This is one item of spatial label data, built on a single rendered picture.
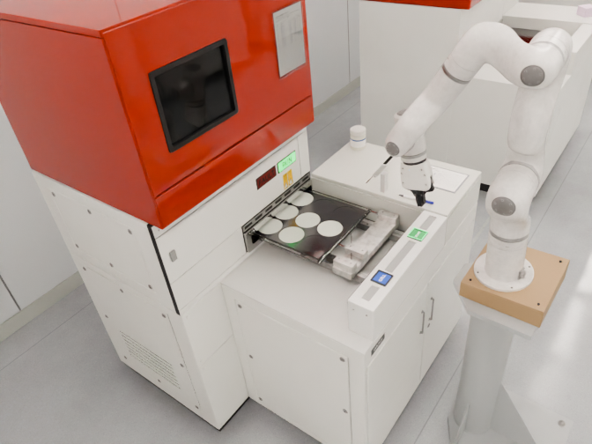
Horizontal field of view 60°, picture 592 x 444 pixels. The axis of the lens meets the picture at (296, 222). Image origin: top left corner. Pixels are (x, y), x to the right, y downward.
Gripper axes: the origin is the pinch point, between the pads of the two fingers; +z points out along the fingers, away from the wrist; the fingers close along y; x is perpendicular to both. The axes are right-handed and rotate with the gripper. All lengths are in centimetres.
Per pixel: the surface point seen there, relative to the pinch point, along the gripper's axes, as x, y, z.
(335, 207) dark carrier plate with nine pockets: 6.6, -43.5, 12.9
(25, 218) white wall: -50, -213, 8
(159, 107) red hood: -55, -42, -56
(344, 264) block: -21.7, -21.7, 16.9
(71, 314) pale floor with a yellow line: -58, -207, 71
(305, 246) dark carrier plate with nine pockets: -19.8, -40.0, 13.8
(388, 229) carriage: 6.8, -19.8, 20.0
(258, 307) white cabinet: -46, -46, 24
